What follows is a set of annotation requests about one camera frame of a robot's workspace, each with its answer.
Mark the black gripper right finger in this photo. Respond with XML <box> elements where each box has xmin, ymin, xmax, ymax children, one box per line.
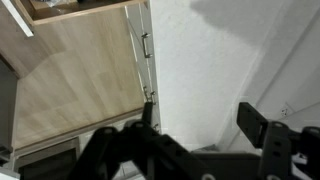
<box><xmin>236</xmin><ymin>102</ymin><xmax>320</xmax><ymax>180</ymax></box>

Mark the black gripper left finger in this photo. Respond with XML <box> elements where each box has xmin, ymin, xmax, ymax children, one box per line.
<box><xmin>67</xmin><ymin>102</ymin><xmax>214</xmax><ymax>180</ymax></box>

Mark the white lower drawer front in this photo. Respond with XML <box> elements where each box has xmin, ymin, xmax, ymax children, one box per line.
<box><xmin>125</xmin><ymin>0</ymin><xmax>161</xmax><ymax>131</ymax></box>

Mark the white wall power outlet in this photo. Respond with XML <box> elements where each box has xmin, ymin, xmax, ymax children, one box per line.
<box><xmin>280</xmin><ymin>103</ymin><xmax>294</xmax><ymax>117</ymax></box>

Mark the silver drawer bar handle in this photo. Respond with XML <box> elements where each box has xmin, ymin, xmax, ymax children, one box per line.
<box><xmin>141</xmin><ymin>33</ymin><xmax>153</xmax><ymax>58</ymax></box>

